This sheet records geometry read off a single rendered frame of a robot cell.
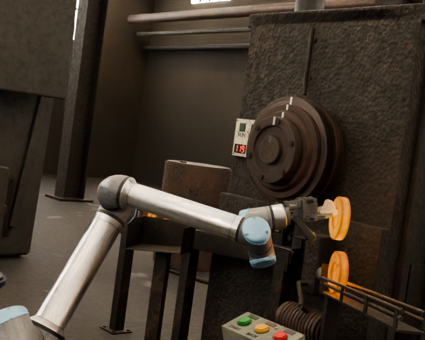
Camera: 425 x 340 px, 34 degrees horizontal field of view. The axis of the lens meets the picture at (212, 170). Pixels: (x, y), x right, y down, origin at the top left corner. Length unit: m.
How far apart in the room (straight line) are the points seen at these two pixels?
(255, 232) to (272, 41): 1.31
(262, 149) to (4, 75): 2.55
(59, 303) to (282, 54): 1.55
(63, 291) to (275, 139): 1.06
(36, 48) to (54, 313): 3.00
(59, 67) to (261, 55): 2.26
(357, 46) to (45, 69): 2.82
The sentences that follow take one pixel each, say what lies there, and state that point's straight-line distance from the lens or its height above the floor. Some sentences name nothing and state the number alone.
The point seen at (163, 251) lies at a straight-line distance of 3.15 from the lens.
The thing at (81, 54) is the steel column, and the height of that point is 1.99.
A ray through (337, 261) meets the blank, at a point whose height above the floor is 0.75.
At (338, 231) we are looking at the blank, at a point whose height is 0.86.
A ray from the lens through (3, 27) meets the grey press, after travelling 5.07.
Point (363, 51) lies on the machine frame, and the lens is 3.00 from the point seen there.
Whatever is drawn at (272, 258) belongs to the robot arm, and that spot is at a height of 0.75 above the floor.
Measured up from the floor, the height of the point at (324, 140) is 1.18.
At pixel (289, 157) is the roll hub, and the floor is 1.09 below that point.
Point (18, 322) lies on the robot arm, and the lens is 2.34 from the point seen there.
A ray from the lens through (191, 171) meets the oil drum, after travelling 5.79.
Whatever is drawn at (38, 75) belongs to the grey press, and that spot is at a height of 1.40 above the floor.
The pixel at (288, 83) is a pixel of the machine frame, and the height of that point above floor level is 1.42.
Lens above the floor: 1.14
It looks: 3 degrees down
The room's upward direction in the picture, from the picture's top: 8 degrees clockwise
